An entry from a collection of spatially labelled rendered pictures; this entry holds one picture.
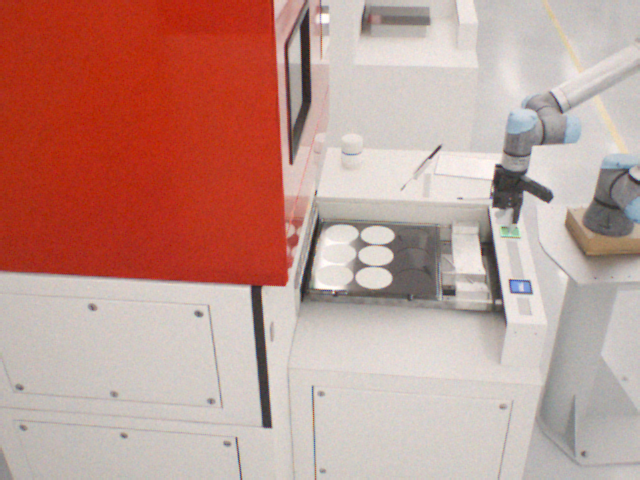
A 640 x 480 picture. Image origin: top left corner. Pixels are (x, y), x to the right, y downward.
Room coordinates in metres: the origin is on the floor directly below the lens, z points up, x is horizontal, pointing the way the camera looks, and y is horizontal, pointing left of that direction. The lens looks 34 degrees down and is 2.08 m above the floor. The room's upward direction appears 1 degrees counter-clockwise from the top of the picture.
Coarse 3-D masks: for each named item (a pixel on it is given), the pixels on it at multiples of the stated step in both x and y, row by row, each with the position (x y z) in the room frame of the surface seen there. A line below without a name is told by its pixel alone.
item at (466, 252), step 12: (456, 240) 1.79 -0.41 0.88; (468, 240) 1.79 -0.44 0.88; (456, 252) 1.73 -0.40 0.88; (468, 252) 1.73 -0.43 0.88; (480, 252) 1.73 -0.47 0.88; (456, 264) 1.67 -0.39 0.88; (468, 264) 1.67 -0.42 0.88; (480, 264) 1.67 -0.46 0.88; (456, 300) 1.51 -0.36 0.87; (468, 300) 1.50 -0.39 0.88; (480, 300) 1.50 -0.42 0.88
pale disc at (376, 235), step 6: (366, 228) 1.84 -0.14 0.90; (372, 228) 1.84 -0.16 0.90; (378, 228) 1.84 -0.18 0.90; (384, 228) 1.84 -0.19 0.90; (366, 234) 1.81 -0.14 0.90; (372, 234) 1.81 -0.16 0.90; (378, 234) 1.80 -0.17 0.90; (384, 234) 1.80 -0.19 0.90; (390, 234) 1.80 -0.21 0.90; (366, 240) 1.77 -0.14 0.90; (372, 240) 1.77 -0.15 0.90; (378, 240) 1.77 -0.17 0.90; (384, 240) 1.77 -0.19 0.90; (390, 240) 1.77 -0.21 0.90
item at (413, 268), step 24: (360, 240) 1.77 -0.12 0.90; (408, 240) 1.77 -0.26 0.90; (432, 240) 1.77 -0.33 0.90; (336, 264) 1.65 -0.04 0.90; (360, 264) 1.65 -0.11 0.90; (408, 264) 1.65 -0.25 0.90; (432, 264) 1.64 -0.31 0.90; (312, 288) 1.54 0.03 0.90; (336, 288) 1.54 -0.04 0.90; (360, 288) 1.54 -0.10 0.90; (384, 288) 1.54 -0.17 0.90; (408, 288) 1.54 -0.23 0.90; (432, 288) 1.53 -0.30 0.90
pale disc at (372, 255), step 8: (368, 248) 1.73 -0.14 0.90; (376, 248) 1.73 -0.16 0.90; (384, 248) 1.73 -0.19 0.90; (360, 256) 1.69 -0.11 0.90; (368, 256) 1.69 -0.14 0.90; (376, 256) 1.69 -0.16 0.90; (384, 256) 1.69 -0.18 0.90; (392, 256) 1.69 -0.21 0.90; (368, 264) 1.65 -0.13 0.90; (376, 264) 1.65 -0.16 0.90; (384, 264) 1.65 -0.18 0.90
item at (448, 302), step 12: (312, 300) 1.59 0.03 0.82; (324, 300) 1.58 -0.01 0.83; (336, 300) 1.58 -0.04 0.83; (348, 300) 1.57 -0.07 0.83; (360, 300) 1.57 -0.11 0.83; (372, 300) 1.57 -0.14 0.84; (384, 300) 1.56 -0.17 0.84; (396, 300) 1.56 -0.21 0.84; (420, 300) 1.55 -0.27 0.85; (432, 300) 1.55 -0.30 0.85; (444, 300) 1.54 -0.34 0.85
